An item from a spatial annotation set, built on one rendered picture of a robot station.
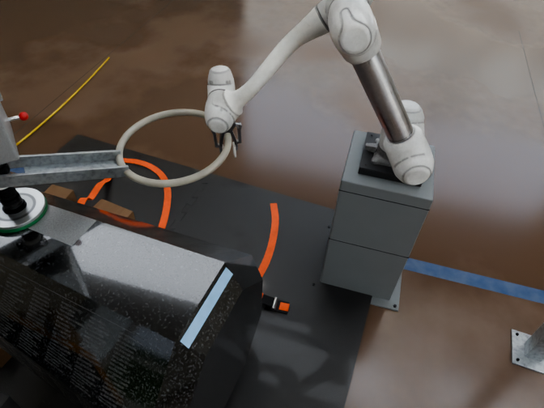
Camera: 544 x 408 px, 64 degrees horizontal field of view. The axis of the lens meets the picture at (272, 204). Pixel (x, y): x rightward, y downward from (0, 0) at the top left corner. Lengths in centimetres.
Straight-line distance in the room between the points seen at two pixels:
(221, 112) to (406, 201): 90
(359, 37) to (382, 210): 89
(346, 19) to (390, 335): 164
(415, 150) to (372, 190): 33
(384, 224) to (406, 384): 79
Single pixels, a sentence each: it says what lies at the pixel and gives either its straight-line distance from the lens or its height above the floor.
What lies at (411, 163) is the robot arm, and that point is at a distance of 172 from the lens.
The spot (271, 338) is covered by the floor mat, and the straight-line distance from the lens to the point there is 233.
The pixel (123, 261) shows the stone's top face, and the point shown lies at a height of 82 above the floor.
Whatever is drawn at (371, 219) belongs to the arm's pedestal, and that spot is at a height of 60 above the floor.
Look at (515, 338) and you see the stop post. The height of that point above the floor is 1.
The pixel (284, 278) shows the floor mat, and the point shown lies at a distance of 253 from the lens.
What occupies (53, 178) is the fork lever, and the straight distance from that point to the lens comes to 180.
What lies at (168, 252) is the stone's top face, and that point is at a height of 82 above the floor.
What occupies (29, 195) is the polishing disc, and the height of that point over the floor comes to 85.
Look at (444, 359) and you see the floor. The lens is 250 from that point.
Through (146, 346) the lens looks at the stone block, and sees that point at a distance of 150.
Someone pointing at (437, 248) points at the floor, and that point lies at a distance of 291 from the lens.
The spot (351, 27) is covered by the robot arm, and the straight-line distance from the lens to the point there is 139.
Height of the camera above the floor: 209
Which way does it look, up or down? 46 degrees down
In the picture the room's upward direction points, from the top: 3 degrees clockwise
